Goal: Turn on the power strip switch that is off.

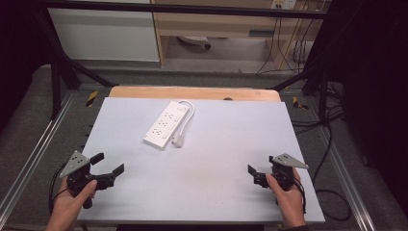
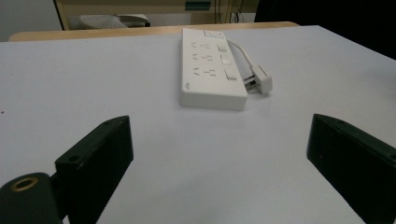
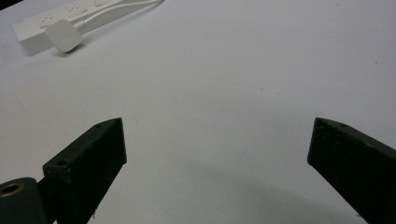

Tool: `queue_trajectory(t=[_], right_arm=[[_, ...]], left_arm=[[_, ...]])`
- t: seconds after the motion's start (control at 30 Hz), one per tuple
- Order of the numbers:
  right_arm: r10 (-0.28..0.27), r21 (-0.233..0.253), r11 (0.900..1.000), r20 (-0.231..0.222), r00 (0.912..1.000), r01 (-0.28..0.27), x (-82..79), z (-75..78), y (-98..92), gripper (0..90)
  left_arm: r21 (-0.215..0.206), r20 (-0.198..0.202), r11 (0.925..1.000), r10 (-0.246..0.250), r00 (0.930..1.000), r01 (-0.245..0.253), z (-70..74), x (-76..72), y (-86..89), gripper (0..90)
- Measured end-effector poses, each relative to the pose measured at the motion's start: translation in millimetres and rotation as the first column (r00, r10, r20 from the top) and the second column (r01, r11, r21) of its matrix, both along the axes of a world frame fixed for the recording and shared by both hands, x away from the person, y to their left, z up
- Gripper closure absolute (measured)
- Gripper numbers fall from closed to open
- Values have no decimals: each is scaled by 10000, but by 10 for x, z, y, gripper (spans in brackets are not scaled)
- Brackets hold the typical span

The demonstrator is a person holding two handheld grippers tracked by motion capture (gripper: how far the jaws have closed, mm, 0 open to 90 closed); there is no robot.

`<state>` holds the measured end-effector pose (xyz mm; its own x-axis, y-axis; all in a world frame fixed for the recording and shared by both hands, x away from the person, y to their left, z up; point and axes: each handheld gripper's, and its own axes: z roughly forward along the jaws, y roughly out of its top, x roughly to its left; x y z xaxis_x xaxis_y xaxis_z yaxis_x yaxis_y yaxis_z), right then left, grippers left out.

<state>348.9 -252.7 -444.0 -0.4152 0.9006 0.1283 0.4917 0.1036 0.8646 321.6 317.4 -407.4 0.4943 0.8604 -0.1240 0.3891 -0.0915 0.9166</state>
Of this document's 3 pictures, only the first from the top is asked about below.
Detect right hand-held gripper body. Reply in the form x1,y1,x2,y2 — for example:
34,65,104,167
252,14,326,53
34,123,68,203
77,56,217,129
269,152,310,193

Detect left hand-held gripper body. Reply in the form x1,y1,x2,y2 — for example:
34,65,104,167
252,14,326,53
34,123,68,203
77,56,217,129
59,149,115,210

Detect person's right hand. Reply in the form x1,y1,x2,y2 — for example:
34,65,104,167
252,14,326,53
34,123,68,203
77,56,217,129
265,168,306,224

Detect person's left hand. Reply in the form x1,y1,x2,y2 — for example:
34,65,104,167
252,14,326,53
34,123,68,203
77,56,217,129
49,176,98,223

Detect yellow black floor tape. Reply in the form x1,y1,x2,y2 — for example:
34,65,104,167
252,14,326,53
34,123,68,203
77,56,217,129
292,95,310,111
85,90,99,109

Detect white power strip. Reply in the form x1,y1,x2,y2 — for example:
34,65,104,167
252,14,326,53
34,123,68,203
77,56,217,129
142,100,191,151

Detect white cabinet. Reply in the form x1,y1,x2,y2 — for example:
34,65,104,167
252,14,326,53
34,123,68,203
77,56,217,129
47,7,161,63

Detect black curtain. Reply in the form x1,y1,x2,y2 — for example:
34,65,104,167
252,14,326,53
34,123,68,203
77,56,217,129
0,0,52,133
316,0,408,213

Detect grey chair base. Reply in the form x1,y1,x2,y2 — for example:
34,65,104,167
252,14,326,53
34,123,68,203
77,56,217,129
177,35,213,51

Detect light wooden desk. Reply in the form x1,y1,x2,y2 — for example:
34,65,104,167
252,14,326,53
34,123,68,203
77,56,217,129
150,0,323,69

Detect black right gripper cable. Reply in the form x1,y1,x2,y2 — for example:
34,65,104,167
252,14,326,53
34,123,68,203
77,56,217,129
292,175,308,216

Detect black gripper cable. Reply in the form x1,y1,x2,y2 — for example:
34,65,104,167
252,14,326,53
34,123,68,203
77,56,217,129
292,175,308,216
47,161,70,215

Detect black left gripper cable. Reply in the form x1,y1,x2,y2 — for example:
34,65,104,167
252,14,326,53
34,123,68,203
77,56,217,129
47,161,70,215

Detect aluminium floor rail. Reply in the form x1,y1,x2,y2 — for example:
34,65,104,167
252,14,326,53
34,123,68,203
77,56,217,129
316,123,377,231
0,90,77,219

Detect black looped floor cable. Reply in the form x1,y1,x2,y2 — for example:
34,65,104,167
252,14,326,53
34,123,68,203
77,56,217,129
311,123,353,222

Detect bundle of black floor cables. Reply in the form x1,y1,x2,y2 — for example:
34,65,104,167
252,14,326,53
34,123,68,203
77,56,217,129
290,81,346,137

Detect white power cord with plug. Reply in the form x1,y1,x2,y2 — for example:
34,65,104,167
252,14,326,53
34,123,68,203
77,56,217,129
170,99,196,149

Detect hanging black and yellow cables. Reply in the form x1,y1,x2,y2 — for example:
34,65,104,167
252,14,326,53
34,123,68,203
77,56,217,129
255,9,317,75

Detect white wall socket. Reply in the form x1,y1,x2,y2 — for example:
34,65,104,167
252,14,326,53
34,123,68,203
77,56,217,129
270,0,298,11

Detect black metal frame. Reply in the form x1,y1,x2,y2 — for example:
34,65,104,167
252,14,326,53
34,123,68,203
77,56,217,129
32,0,342,127

